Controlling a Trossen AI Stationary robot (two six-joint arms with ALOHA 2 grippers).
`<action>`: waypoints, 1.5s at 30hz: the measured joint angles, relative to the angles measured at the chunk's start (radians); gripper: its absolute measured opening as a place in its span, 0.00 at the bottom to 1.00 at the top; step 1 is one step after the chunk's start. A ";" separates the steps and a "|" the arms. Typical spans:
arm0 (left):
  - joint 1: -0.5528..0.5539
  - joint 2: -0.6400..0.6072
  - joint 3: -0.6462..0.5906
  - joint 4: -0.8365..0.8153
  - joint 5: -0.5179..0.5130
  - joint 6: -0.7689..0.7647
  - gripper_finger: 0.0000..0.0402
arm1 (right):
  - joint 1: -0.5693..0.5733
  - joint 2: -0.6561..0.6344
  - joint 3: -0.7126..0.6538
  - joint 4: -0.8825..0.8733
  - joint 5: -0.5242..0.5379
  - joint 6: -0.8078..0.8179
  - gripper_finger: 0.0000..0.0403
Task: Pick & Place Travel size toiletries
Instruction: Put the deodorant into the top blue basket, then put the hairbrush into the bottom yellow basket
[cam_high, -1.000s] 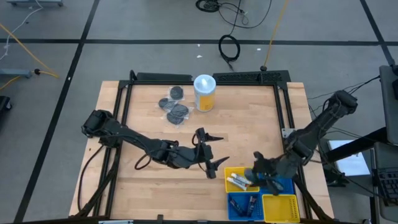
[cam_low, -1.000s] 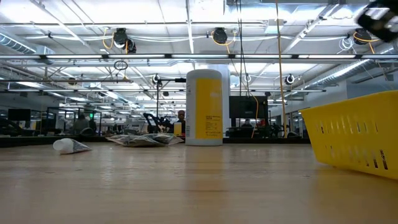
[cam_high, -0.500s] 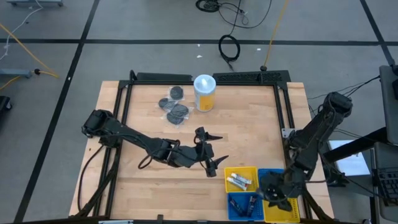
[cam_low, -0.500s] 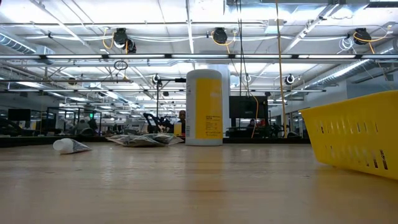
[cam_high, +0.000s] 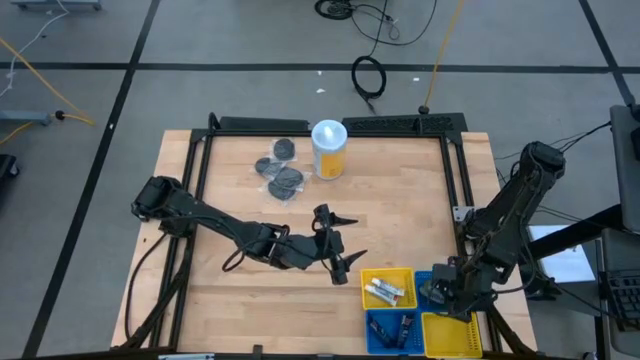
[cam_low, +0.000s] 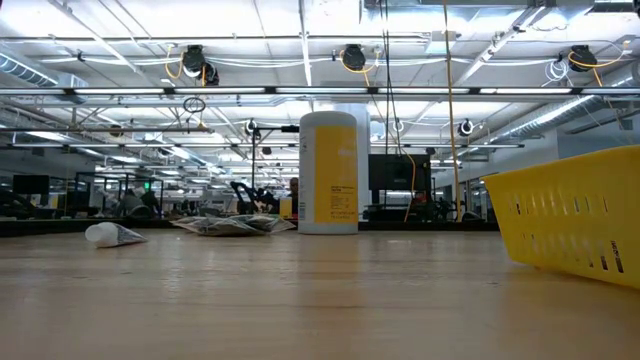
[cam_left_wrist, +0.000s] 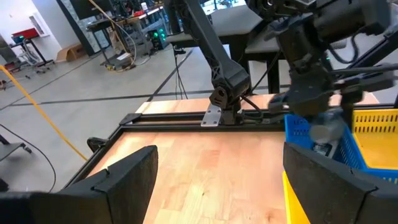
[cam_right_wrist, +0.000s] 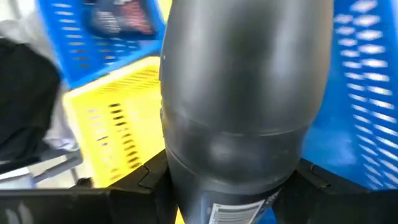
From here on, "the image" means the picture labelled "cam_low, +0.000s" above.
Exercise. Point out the silver ventilation duct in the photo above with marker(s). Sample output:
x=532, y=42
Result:
x=560, y=112
x=30, y=72

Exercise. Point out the black metal table frame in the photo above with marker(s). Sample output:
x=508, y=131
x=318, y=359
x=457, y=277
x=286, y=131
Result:
x=60, y=227

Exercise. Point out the clear bag with black pad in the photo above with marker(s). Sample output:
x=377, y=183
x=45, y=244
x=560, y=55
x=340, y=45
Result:
x=215, y=227
x=270, y=223

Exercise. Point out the yellow plastic basket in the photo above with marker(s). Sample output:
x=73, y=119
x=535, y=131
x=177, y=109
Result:
x=550, y=175

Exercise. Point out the black camera stand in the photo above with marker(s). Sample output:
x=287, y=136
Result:
x=253, y=165

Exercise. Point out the person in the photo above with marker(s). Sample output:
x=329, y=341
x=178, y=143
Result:
x=294, y=195

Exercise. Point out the black background robot arm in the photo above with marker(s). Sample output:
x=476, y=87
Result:
x=252, y=197

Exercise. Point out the white yellow wipes canister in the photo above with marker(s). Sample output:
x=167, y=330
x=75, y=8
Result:
x=327, y=190

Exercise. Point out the white toothpaste tube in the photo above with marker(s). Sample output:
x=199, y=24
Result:
x=107, y=235

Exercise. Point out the black workstation frame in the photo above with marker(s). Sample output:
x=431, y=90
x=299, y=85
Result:
x=120, y=195

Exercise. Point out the black monitor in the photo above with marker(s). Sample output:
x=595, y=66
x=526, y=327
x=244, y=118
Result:
x=400, y=172

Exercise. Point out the long ceiling light strip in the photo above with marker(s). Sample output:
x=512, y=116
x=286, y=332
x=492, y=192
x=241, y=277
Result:
x=320, y=91

